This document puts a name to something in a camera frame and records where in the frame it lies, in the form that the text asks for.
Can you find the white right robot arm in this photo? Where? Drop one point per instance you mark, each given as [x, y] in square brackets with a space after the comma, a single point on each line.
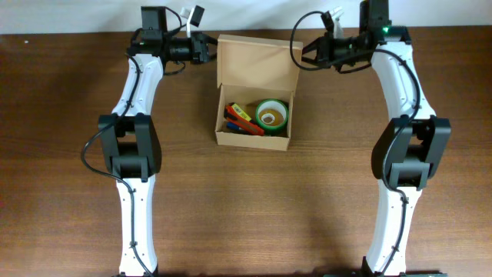
[409, 151]

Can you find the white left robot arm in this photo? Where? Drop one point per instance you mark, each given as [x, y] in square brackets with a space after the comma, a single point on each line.
[129, 141]

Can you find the orange pen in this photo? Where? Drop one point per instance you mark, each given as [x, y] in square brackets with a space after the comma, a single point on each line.
[232, 116]

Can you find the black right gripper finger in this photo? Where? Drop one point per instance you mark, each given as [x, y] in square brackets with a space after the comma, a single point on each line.
[308, 60]
[310, 47]

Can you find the green tape roll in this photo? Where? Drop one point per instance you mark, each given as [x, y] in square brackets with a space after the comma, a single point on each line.
[277, 105]

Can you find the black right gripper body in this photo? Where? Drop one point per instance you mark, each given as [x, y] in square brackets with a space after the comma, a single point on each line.
[333, 51]

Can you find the cardboard box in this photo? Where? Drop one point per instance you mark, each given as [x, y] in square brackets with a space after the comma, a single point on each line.
[256, 74]

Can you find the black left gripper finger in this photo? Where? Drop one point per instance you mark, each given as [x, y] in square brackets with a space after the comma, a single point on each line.
[212, 41]
[213, 56]

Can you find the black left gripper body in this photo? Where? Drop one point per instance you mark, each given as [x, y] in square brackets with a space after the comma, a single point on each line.
[197, 46]

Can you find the yellow tape roll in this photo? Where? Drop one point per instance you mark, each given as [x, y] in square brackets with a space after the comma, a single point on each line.
[271, 117]

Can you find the yellow highlighter pen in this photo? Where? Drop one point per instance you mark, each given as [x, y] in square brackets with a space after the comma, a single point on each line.
[240, 112]

